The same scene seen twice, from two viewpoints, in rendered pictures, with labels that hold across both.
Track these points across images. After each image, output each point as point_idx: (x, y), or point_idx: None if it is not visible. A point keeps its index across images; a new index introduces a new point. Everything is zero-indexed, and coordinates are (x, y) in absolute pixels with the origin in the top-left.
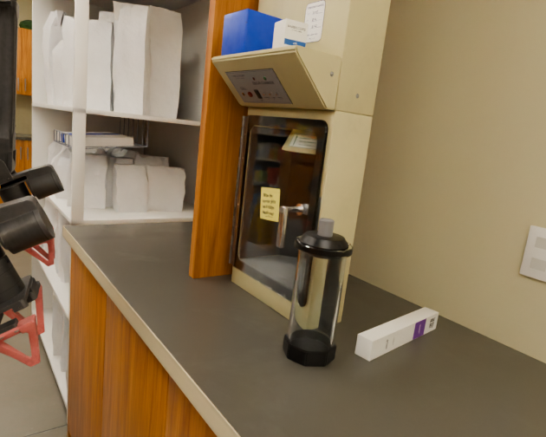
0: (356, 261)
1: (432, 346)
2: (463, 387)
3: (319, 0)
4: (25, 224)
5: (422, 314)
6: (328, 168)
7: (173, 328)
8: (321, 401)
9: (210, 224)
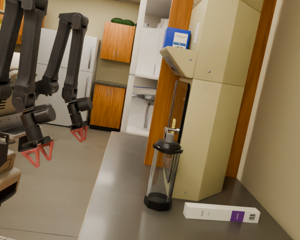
0: (252, 179)
1: (239, 227)
2: None
3: (199, 21)
4: (42, 113)
5: (245, 209)
6: (187, 109)
7: (108, 177)
8: (135, 219)
9: (156, 136)
